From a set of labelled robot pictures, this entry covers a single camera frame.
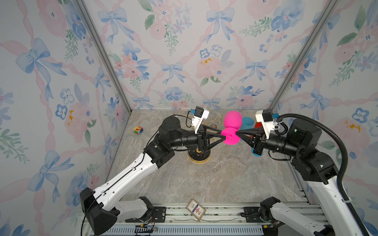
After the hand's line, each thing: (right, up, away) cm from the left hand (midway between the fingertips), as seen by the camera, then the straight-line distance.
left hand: (223, 136), depth 53 cm
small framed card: (-9, -39, +22) cm, 45 cm away
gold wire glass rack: (-2, +5, +22) cm, 23 cm away
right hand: (+6, +1, +1) cm, 7 cm away
